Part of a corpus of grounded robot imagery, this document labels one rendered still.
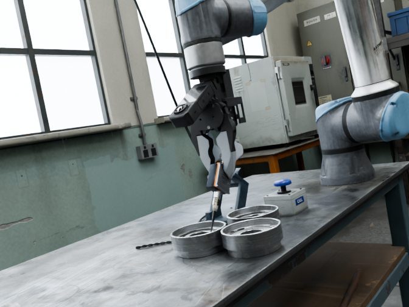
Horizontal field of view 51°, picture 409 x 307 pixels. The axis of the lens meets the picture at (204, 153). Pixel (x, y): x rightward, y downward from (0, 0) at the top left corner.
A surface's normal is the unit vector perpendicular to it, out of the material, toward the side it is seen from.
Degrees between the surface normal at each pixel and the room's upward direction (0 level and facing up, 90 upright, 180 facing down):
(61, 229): 90
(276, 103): 90
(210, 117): 90
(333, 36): 90
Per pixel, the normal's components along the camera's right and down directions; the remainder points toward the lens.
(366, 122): -0.79, 0.30
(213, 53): 0.43, -0.02
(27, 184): 0.77, -0.11
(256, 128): -0.62, 0.16
